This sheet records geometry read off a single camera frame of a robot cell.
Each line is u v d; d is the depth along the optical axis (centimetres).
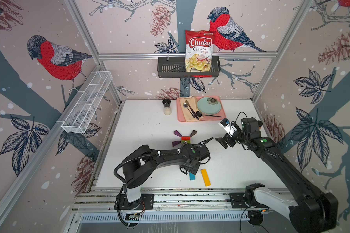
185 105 117
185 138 96
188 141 96
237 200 73
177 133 98
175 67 107
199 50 85
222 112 113
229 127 67
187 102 119
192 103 118
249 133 60
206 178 82
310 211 37
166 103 104
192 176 81
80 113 73
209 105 118
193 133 98
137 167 46
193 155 61
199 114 110
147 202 73
